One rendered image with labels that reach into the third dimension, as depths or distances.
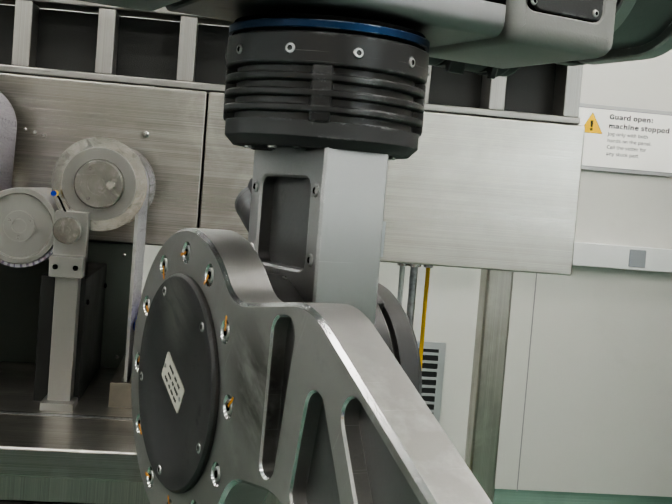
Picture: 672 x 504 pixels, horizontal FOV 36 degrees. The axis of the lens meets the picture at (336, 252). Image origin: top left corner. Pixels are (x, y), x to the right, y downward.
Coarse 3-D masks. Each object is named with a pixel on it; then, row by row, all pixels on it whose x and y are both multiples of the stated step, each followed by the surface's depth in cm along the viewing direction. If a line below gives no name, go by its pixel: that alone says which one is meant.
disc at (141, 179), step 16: (80, 144) 164; (96, 144) 164; (112, 144) 165; (64, 160) 164; (128, 160) 165; (144, 176) 166; (144, 192) 166; (96, 208) 165; (128, 208) 166; (96, 224) 165; (112, 224) 166
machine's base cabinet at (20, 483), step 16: (0, 480) 140; (16, 480) 141; (32, 480) 141; (48, 480) 141; (64, 480) 141; (80, 480) 142; (96, 480) 142; (0, 496) 141; (16, 496) 141; (32, 496) 141; (48, 496) 141; (64, 496) 142; (80, 496) 142; (96, 496) 142; (112, 496) 142; (128, 496) 143; (144, 496) 143; (272, 496) 145
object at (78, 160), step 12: (84, 156) 164; (96, 156) 164; (108, 156) 164; (120, 156) 165; (72, 168) 164; (120, 168) 165; (132, 168) 165; (72, 180) 164; (132, 180) 165; (72, 192) 164; (132, 192) 165; (72, 204) 164; (84, 204) 164; (120, 204) 165; (96, 216) 165; (108, 216) 165
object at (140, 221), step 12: (144, 216) 183; (144, 228) 185; (144, 240) 188; (132, 252) 167; (132, 264) 167; (132, 276) 167; (132, 288) 167; (132, 300) 168; (132, 312) 170; (132, 324) 172
